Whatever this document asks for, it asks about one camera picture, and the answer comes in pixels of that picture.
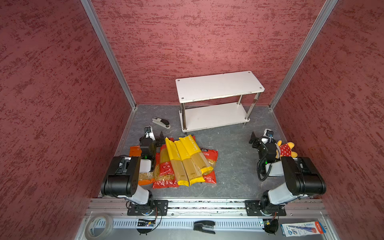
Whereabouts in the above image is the yellow spaghetti pack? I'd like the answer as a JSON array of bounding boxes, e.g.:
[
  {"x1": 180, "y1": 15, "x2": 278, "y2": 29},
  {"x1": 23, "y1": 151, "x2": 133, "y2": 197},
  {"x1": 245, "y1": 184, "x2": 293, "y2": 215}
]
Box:
[
  {"x1": 179, "y1": 135, "x2": 214, "y2": 176},
  {"x1": 166, "y1": 138, "x2": 190, "y2": 187},
  {"x1": 175, "y1": 141, "x2": 205, "y2": 186}
]

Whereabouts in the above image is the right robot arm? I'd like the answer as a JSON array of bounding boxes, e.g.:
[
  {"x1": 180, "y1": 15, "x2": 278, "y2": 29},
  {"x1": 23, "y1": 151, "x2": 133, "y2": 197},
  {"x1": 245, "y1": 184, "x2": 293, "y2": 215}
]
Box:
[{"x1": 246, "y1": 129, "x2": 327, "y2": 216}]

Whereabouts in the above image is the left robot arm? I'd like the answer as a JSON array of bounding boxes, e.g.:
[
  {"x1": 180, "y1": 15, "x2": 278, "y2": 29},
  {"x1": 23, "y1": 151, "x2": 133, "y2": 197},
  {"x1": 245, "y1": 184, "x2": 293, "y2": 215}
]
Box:
[{"x1": 100, "y1": 127, "x2": 165, "y2": 211}]

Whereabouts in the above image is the orange pasta bag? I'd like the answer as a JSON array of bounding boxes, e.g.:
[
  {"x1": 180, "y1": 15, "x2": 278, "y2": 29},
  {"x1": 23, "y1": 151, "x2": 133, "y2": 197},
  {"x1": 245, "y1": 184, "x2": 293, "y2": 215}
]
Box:
[{"x1": 129, "y1": 146, "x2": 155, "y2": 186}]

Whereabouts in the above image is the red pasta bag left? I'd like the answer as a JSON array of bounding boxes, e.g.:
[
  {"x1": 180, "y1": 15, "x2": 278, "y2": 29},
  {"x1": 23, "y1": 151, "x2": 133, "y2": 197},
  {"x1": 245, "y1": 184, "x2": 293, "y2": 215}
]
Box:
[{"x1": 153, "y1": 145, "x2": 179, "y2": 189}]

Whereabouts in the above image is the red pasta bag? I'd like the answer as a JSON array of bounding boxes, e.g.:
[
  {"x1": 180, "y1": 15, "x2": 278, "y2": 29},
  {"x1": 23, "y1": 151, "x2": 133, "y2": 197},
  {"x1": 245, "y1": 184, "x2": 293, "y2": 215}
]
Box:
[
  {"x1": 153, "y1": 145, "x2": 179, "y2": 189},
  {"x1": 201, "y1": 148, "x2": 219, "y2": 184}
]

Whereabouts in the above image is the red pasta bag right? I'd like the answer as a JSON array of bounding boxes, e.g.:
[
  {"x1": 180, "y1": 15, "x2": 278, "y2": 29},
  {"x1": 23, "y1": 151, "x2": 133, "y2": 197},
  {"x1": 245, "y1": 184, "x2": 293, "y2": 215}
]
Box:
[{"x1": 201, "y1": 148, "x2": 219, "y2": 184}]

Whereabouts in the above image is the white two-tier shelf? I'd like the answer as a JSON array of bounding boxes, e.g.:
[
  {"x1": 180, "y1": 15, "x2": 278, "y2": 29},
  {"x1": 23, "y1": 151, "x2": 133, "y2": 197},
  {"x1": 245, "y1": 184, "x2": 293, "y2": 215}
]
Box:
[{"x1": 176, "y1": 71, "x2": 265, "y2": 133}]

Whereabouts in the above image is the white black stapler on floor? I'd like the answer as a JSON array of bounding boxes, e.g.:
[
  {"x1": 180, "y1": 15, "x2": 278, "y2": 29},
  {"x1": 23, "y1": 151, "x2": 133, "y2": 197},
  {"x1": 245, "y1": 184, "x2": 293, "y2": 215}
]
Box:
[{"x1": 152, "y1": 117, "x2": 171, "y2": 129}]

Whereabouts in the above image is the yellow plush toy red dress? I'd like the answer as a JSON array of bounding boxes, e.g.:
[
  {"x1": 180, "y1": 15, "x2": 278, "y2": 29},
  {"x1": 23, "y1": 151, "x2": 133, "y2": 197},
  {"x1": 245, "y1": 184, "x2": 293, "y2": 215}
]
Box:
[{"x1": 277, "y1": 140, "x2": 298, "y2": 159}]

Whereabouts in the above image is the white blue toothpaste box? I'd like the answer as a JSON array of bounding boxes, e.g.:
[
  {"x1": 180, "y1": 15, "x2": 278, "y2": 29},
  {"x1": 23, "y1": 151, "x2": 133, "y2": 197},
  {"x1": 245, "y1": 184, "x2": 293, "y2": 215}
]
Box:
[{"x1": 281, "y1": 221, "x2": 326, "y2": 237}]

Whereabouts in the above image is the clear tape roll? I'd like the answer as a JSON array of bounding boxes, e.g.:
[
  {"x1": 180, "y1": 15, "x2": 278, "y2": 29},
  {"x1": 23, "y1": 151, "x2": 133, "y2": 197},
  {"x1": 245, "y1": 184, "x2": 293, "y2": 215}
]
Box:
[{"x1": 85, "y1": 214, "x2": 114, "y2": 240}]

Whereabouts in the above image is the black stapler front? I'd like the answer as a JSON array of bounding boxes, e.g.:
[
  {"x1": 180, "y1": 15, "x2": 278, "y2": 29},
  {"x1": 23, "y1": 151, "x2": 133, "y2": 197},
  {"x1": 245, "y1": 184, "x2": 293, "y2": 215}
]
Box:
[{"x1": 193, "y1": 220, "x2": 216, "y2": 235}]

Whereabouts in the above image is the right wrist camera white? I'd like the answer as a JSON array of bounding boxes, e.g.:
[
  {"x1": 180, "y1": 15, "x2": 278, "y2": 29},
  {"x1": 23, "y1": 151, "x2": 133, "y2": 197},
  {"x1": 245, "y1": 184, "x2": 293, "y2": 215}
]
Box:
[{"x1": 264, "y1": 129, "x2": 274, "y2": 139}]

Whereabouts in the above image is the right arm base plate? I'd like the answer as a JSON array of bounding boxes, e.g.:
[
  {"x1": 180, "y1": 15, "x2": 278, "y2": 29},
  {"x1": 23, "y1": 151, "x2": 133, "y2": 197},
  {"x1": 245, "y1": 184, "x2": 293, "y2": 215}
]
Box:
[{"x1": 244, "y1": 200, "x2": 287, "y2": 217}]

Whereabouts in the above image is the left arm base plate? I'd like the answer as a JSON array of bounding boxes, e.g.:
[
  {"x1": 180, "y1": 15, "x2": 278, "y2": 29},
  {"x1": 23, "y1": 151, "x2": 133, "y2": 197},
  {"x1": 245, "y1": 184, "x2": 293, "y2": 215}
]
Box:
[{"x1": 127, "y1": 200, "x2": 169, "y2": 217}]

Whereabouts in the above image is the aluminium front rail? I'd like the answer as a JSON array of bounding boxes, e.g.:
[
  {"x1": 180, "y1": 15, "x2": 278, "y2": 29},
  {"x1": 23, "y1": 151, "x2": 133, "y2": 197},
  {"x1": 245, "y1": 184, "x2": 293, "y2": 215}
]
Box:
[{"x1": 74, "y1": 197, "x2": 341, "y2": 240}]

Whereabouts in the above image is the right corner aluminium post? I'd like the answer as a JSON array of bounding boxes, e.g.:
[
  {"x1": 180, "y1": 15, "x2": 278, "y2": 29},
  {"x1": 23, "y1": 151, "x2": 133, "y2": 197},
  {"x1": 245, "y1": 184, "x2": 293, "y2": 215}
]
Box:
[{"x1": 269, "y1": 0, "x2": 338, "y2": 111}]

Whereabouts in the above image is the corner aluminium post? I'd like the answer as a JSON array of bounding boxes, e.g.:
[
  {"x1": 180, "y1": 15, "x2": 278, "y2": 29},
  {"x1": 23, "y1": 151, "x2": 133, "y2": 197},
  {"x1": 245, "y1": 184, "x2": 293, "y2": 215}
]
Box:
[
  {"x1": 269, "y1": 0, "x2": 338, "y2": 111},
  {"x1": 81, "y1": 0, "x2": 137, "y2": 111}
]

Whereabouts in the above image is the left corner aluminium post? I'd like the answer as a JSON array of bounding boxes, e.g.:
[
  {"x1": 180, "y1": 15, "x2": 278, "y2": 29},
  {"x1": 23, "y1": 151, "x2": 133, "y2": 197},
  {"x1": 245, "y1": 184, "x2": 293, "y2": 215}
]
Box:
[{"x1": 81, "y1": 0, "x2": 137, "y2": 111}]

